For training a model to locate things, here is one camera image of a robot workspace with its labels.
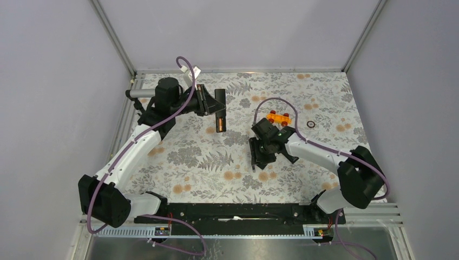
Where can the floral table mat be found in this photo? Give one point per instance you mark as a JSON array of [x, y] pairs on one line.
[[195, 164]]

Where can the grey microphone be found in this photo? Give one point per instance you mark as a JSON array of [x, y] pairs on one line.
[[139, 93]]

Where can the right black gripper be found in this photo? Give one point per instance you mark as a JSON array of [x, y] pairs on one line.
[[255, 156]]

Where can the black remote control with buttons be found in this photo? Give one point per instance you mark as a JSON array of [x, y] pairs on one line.
[[290, 158]]

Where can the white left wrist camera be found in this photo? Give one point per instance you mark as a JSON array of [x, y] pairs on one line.
[[190, 76]]

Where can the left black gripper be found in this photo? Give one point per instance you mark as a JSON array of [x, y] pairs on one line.
[[206, 102]]

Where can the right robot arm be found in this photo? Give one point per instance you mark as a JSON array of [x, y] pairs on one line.
[[360, 177]]

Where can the orange battery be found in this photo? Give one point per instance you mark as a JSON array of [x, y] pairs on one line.
[[220, 125]]

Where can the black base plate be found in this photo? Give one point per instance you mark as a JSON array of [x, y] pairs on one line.
[[249, 219]]

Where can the black remote control back up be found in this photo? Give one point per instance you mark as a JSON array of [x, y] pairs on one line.
[[220, 116]]

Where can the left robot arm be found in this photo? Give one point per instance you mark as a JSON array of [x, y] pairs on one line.
[[103, 196]]

